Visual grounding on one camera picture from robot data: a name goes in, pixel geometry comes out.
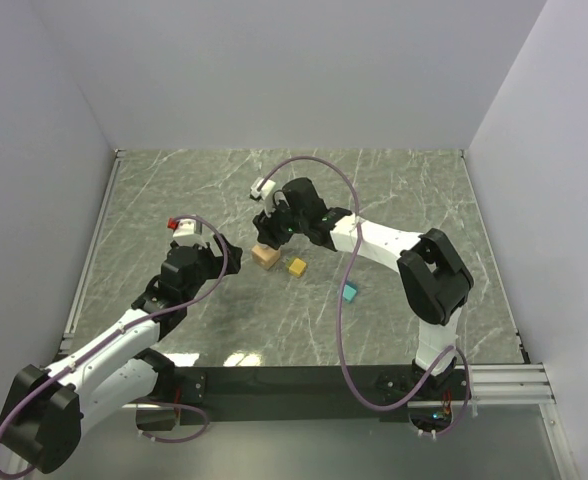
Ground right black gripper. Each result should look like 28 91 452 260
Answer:
252 196 308 252

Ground peach cube socket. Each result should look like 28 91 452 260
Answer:
251 244 281 270

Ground yellow plug adapter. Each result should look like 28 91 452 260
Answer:
286 257 307 278

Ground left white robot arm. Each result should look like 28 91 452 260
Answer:
0 234 243 479

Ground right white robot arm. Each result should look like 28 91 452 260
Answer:
250 178 474 399

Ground teal plug adapter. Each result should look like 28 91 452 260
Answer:
342 282 358 303

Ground black base bar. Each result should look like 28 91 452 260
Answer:
136 364 455 434

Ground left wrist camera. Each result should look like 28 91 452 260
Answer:
167 218 205 247

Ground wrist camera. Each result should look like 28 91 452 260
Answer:
249 177 276 201
167 218 205 247

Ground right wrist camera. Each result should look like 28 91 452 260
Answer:
249 177 276 201

